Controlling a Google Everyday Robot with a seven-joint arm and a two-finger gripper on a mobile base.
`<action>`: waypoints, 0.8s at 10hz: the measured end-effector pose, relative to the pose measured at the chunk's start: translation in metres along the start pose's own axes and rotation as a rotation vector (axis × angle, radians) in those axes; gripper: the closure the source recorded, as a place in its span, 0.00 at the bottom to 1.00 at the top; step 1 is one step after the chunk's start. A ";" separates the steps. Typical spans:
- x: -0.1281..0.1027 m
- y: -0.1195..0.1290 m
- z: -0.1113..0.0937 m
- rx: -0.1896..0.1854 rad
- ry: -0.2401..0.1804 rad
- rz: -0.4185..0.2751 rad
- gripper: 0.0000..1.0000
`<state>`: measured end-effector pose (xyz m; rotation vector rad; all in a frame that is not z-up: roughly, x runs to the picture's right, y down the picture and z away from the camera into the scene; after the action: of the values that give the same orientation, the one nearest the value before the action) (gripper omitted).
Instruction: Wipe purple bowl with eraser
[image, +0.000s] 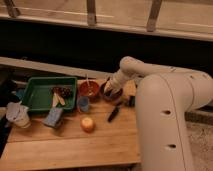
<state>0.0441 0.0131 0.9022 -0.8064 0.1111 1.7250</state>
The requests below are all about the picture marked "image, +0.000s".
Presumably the orange apple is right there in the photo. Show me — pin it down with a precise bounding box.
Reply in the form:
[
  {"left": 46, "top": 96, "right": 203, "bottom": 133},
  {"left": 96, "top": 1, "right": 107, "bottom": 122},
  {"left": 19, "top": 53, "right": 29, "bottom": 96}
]
[{"left": 80, "top": 117, "right": 95, "bottom": 133}]

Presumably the spoon in orange bowl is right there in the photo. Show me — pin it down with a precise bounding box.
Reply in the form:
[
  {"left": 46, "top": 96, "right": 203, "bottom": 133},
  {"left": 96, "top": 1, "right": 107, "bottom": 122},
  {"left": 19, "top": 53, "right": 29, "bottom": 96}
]
[{"left": 86, "top": 74, "right": 91, "bottom": 95}]

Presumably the blue cup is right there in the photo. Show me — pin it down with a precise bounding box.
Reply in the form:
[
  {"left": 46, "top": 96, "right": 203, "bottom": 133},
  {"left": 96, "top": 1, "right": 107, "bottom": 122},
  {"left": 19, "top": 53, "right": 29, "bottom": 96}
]
[{"left": 77, "top": 96, "right": 89, "bottom": 112}]

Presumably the orange bowl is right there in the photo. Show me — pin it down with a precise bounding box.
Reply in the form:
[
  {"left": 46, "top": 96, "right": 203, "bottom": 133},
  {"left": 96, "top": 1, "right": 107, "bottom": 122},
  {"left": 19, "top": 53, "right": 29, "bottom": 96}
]
[{"left": 78, "top": 81, "right": 100, "bottom": 99}]

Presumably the green plastic tray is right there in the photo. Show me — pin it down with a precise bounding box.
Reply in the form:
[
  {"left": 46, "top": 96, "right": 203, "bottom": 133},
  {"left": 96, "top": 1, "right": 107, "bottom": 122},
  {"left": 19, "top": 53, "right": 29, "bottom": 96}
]
[{"left": 22, "top": 77, "right": 77, "bottom": 113}]

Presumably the purple bowl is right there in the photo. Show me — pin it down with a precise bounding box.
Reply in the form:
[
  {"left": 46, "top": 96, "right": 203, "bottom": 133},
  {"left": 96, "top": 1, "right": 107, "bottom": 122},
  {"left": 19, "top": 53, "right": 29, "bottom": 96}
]
[{"left": 100, "top": 83, "right": 123, "bottom": 102}]

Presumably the small black block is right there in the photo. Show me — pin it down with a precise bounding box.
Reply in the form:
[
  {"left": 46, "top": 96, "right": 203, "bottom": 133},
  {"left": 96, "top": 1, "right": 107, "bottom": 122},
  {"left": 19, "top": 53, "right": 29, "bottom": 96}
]
[{"left": 128, "top": 95, "right": 135, "bottom": 107}]

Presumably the blue sponge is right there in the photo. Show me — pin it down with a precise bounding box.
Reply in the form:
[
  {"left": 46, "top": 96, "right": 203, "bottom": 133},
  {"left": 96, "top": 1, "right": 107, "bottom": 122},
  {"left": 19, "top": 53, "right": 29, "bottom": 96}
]
[{"left": 43, "top": 107, "right": 63, "bottom": 128}]

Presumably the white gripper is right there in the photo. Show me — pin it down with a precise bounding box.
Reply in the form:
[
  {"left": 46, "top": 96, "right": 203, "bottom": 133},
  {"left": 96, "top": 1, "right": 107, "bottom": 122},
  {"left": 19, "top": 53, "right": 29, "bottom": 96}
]
[{"left": 104, "top": 73, "right": 123, "bottom": 93}]

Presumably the white crumpled cloth cup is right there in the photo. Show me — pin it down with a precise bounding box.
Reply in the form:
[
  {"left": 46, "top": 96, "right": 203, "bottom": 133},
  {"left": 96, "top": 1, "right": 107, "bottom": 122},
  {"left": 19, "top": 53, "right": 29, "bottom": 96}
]
[{"left": 6, "top": 102, "right": 31, "bottom": 128}]

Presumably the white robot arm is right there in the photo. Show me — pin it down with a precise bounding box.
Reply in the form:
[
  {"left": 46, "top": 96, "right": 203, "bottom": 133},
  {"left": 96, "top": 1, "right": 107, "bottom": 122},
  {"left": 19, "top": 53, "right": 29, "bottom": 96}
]
[{"left": 108, "top": 56, "right": 213, "bottom": 171}]

